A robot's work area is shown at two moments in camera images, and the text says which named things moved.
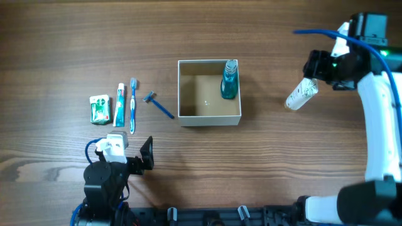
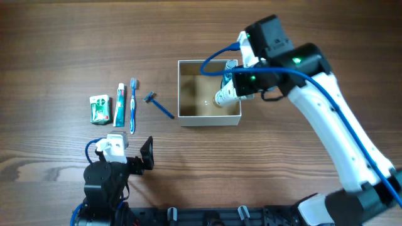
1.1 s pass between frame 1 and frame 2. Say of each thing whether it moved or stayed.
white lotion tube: moved
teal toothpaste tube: stayed
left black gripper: stayed
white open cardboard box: stayed
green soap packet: stayed
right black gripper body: moved
